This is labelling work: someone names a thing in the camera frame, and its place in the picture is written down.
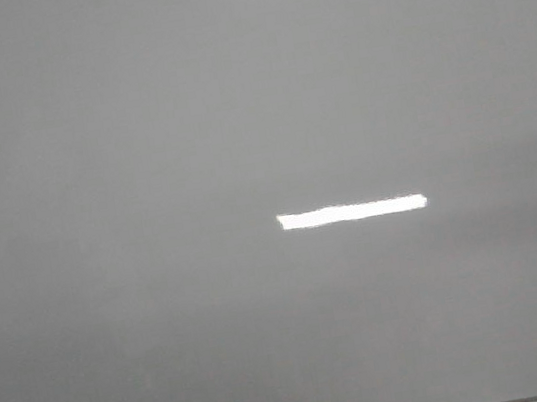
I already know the white glossy whiteboard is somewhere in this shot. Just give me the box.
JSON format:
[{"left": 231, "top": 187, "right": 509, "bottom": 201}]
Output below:
[{"left": 0, "top": 0, "right": 537, "bottom": 402}]

